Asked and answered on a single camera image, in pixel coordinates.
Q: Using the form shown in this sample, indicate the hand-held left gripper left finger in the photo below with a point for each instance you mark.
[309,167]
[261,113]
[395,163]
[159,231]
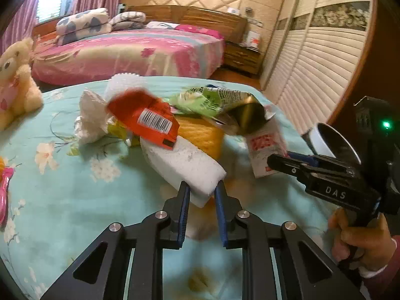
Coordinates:
[184,214]

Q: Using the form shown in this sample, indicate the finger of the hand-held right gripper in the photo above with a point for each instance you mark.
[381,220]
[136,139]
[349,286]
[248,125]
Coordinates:
[290,166]
[304,159]

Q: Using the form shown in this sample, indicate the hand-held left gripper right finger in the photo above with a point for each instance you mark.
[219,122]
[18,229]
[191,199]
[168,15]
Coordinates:
[220,217]

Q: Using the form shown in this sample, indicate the white carton with red print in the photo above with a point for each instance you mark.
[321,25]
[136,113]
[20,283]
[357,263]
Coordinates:
[265,143]

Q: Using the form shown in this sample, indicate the white foam block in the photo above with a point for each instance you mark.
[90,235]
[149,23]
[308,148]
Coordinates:
[182,162]

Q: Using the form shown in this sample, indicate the person's right forearm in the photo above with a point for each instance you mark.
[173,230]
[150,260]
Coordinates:
[386,279]

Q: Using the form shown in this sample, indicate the person's right hand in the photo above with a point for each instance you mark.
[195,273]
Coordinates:
[362,240]

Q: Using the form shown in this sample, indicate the orange sponge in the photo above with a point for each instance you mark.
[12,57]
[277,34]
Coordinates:
[203,134]

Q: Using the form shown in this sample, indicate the green foil snack bag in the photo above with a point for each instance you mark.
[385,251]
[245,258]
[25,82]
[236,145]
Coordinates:
[212,98]

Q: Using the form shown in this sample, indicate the yellow snack packet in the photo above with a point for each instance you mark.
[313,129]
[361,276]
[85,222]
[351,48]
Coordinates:
[120,131]

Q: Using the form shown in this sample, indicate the white louvered wardrobe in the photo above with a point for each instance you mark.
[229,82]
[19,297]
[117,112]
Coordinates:
[312,53]

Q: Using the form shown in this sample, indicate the red snack packet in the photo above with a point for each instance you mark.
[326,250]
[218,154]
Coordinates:
[134,109]

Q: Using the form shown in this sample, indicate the wooden nightstand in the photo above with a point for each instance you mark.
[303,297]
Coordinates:
[242,57]

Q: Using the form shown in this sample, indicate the teal floral blanket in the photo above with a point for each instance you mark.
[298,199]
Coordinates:
[62,193]

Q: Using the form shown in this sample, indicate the white and orange box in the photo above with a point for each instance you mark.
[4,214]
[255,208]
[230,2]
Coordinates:
[251,39]

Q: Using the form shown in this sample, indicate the crumpled white tissue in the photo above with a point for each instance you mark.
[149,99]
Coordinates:
[90,115]

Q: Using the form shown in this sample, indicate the white foam fruit net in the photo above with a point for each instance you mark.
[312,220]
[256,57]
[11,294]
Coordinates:
[122,82]

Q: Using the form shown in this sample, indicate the small grey clock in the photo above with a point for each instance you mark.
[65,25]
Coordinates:
[249,11]

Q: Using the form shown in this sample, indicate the small white box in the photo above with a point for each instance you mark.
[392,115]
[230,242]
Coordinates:
[233,11]

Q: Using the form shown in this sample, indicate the pink pillow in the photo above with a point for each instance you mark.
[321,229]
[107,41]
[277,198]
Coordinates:
[197,29]

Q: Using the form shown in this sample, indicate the bed with pink sheet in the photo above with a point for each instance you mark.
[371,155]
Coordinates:
[125,53]

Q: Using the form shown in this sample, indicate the wooden headboard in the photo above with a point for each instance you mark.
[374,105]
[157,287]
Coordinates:
[200,17]

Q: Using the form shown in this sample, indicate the pink hairbrush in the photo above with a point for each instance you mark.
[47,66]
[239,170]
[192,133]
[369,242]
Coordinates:
[4,193]

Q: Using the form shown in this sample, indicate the white pillow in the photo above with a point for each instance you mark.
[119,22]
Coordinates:
[161,25]

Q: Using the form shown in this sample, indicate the folded grey patterned quilt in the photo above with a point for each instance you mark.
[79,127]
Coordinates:
[128,20]

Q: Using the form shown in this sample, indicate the cream teddy bear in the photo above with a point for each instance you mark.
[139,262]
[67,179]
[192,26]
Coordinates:
[15,81]

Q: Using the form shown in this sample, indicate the folded quilt with blue hearts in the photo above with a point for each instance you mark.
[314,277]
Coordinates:
[81,25]

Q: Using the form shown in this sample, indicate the window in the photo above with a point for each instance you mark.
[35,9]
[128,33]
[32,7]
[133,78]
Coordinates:
[54,3]

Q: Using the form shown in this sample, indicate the wall socket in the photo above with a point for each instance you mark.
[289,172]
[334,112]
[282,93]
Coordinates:
[255,22]

